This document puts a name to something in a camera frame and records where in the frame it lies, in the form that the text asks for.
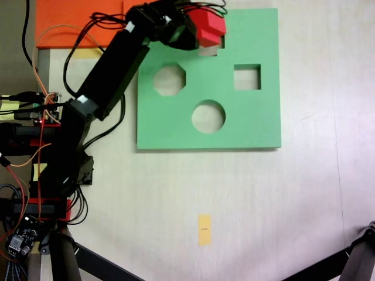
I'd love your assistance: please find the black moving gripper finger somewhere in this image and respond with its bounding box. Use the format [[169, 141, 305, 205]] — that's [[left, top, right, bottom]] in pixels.
[[187, 14, 203, 50]]

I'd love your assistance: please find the orange paper label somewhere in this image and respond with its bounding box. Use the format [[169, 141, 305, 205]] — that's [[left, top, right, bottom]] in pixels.
[[198, 214, 212, 246]]

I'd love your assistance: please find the black tripod brace bar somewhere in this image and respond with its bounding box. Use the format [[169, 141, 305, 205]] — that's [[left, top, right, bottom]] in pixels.
[[73, 242, 145, 281], [281, 251, 352, 281]]

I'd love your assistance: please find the small driver circuit board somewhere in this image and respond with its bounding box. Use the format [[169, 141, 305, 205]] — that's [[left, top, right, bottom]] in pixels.
[[32, 92, 64, 125]]

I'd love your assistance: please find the thick grey tripod leg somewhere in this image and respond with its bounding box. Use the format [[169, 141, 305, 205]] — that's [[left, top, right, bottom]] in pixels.
[[338, 221, 375, 281]]

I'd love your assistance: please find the black usb cable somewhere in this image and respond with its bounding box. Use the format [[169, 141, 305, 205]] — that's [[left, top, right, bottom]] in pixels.
[[0, 91, 45, 102]]

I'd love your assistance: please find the black braided cable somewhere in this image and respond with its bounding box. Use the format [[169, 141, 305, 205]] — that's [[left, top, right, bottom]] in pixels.
[[0, 183, 30, 281]]

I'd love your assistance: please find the thin red wire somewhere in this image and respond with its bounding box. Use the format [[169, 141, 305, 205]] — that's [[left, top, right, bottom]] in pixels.
[[5, 163, 30, 207]]

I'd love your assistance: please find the black arm wire bundle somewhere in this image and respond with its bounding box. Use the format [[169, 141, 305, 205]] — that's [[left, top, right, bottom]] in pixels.
[[63, 11, 131, 99]]

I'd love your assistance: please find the green shape sorting board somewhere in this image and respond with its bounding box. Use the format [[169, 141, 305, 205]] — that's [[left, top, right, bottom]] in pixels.
[[136, 8, 282, 152]]

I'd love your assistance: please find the black power converter board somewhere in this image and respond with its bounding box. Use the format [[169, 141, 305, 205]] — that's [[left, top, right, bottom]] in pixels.
[[5, 215, 45, 260]]

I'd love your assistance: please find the yellow sticky note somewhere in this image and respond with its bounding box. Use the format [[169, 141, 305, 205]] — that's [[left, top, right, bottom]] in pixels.
[[33, 163, 48, 182], [72, 48, 103, 60], [0, 99, 21, 121]]

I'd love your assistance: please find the thick black cable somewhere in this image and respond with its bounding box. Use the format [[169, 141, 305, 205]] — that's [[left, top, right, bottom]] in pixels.
[[22, 0, 35, 68]]

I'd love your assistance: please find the orange wire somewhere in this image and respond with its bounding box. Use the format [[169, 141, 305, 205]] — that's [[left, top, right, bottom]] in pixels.
[[31, 25, 104, 99]]

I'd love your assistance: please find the flat orange block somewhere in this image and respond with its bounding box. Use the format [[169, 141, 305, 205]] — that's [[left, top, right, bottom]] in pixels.
[[35, 0, 129, 49]]

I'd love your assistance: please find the red cross columnar block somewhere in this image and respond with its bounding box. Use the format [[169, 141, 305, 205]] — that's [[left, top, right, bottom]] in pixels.
[[187, 8, 228, 49]]

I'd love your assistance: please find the red printed base plate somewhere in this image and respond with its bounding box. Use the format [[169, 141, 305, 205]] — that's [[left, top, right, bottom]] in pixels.
[[28, 197, 73, 222]]

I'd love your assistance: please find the black table clamp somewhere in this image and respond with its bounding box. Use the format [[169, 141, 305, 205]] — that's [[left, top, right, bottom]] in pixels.
[[0, 122, 63, 156], [0, 198, 57, 221]]

